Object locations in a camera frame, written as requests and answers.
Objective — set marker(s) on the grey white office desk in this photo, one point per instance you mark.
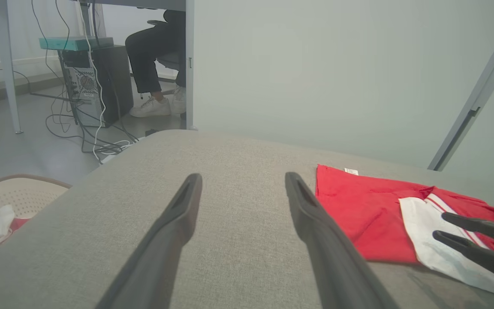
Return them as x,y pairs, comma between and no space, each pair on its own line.
7,64

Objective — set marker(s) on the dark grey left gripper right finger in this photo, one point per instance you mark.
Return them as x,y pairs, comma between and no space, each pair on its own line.
328,257

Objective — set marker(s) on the red white striped jersey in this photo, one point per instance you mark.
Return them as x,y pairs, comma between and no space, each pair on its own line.
358,214

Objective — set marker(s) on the wide white partition panel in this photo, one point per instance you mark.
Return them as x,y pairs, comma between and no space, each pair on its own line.
315,73

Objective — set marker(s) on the beige laundry basket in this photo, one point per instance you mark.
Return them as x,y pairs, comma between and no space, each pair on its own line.
24,193

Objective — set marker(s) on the white sneaker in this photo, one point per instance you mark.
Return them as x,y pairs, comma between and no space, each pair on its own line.
179,101
150,108

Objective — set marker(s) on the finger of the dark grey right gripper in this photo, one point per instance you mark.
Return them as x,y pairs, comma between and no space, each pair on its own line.
491,228
487,259

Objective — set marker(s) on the black computer tower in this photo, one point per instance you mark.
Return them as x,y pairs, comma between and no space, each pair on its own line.
116,81

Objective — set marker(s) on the grey office chair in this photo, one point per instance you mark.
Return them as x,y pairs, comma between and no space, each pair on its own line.
170,61

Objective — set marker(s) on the person in black trousers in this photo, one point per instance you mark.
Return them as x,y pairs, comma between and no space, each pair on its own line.
144,56

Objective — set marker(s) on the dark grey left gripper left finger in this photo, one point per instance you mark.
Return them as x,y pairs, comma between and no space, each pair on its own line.
157,244

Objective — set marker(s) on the teal flat box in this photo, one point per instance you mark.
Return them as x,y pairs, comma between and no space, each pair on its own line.
67,43

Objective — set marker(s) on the light grey partition post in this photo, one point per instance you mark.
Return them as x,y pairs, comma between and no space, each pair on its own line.
189,64
474,103

